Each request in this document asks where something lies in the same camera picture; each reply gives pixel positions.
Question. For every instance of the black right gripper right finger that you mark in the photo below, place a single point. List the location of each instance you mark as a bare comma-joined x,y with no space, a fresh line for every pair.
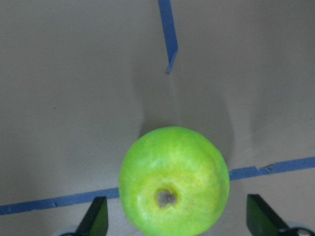
262,220

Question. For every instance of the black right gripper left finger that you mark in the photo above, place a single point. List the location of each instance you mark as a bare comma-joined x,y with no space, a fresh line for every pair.
95,221

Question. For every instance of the green apple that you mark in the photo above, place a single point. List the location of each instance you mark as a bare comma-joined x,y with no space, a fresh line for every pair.
173,182

